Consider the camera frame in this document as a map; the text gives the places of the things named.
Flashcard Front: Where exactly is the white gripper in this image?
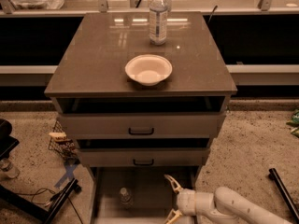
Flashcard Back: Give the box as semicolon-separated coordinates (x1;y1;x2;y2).
164;175;215;224

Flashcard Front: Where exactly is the clear water bottle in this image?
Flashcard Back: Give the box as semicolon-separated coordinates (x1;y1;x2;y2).
119;187;133;208

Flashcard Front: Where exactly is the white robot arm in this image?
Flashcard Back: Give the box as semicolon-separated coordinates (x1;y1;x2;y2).
164;175;291;224

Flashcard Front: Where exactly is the open bottom drawer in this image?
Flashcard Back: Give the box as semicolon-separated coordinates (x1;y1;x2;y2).
90;167;195;224

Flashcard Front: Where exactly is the upper grey drawer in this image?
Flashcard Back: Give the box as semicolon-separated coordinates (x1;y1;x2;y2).
58;112;225;140

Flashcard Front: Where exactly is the grey drawer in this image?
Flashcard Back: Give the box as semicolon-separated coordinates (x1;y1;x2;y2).
58;112;225;140
78;148;209;167

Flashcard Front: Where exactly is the grey drawer cabinet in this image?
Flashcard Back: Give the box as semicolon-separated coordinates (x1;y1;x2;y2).
45;12;236;215

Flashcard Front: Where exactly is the middle grey drawer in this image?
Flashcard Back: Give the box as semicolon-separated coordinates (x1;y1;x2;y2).
78;148;209;167

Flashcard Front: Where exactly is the water bottle on floor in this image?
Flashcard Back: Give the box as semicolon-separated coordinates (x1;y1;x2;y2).
0;159;20;178

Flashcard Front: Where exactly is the labelled water bottle on counter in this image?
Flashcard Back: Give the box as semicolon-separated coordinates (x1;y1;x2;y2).
149;0;168;45

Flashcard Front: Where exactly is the black bar on floor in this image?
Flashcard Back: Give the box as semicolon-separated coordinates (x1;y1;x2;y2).
268;168;299;224

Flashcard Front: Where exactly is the black stand base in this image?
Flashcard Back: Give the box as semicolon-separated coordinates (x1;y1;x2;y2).
0;178;81;224

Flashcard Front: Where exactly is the snack packet in basket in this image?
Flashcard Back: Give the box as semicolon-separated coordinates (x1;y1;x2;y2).
49;132;68;142

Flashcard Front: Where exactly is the white paper bowl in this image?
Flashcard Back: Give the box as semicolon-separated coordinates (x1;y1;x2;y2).
125;54;173;86

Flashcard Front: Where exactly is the green snack bag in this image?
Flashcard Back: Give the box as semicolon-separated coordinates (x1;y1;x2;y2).
286;109;299;138

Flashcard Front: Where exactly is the wire mesh basket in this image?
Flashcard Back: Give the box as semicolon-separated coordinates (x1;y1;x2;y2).
48;120;78;160

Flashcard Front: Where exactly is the black cable on floor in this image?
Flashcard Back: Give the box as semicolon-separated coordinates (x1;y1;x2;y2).
12;188;85;224

